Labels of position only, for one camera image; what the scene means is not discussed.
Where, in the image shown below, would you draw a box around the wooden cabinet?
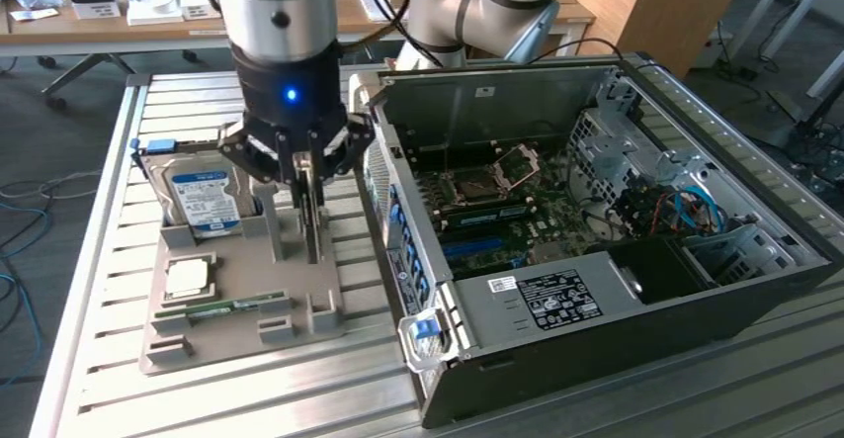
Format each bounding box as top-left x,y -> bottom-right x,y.
550,0 -> 758,78

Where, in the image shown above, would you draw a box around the flat white box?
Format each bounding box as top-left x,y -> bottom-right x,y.
126,0 -> 184,27

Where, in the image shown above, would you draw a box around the perforated metal disk bay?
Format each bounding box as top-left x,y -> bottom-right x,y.
564,104 -> 727,212

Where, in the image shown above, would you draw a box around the green motherboard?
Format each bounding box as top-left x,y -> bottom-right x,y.
412,135 -> 628,281

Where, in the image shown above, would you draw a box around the light blue data wire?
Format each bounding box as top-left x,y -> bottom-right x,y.
663,185 -> 727,234

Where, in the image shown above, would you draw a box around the finned chipset heatsink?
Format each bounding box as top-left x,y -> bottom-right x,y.
534,242 -> 575,266

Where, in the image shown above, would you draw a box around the black open PC case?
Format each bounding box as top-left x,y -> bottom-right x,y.
347,51 -> 844,429

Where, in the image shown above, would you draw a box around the grey component holder tray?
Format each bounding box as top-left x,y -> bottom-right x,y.
139,180 -> 371,378

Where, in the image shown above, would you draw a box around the white box with black lid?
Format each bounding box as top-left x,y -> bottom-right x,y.
64,0 -> 124,20

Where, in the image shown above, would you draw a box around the CPU socket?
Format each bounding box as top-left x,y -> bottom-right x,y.
447,165 -> 510,203

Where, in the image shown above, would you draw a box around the hard disk with blue rails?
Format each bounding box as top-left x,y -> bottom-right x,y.
130,138 -> 266,239

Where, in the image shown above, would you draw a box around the white booklet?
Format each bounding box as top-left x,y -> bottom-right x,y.
355,0 -> 399,23

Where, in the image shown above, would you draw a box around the blue floor cable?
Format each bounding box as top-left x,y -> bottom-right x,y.
0,205 -> 52,390

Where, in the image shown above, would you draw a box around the wooden desk with white frame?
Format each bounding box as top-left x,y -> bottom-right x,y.
0,0 -> 599,111

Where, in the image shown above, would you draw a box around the green loose RAM stick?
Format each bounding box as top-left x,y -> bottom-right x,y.
158,294 -> 286,318

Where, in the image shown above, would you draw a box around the blue expansion slot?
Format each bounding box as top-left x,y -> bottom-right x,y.
439,237 -> 514,262

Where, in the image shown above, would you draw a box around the installed green RAM stick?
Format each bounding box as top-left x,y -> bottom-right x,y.
438,200 -> 530,229

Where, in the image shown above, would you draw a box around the silver CPU chip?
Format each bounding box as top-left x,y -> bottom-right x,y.
164,261 -> 214,299

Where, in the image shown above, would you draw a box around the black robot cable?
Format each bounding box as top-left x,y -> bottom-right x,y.
335,0 -> 443,66

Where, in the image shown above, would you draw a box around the metal socket cover frame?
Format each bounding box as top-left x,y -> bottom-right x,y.
491,141 -> 550,196

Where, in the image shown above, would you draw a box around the small white cube box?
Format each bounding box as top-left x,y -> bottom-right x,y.
179,0 -> 223,22

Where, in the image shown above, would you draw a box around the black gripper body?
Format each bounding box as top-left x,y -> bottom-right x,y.
230,44 -> 351,163

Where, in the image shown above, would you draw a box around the black cable behind case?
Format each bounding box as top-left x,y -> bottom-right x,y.
552,36 -> 635,62

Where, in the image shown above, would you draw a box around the white floor cable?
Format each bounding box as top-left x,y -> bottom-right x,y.
0,169 -> 102,203

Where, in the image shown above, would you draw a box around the grey slanted disk bay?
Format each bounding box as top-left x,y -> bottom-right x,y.
682,223 -> 799,286

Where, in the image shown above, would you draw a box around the grey power supply unit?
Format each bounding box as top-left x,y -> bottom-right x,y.
451,252 -> 648,350

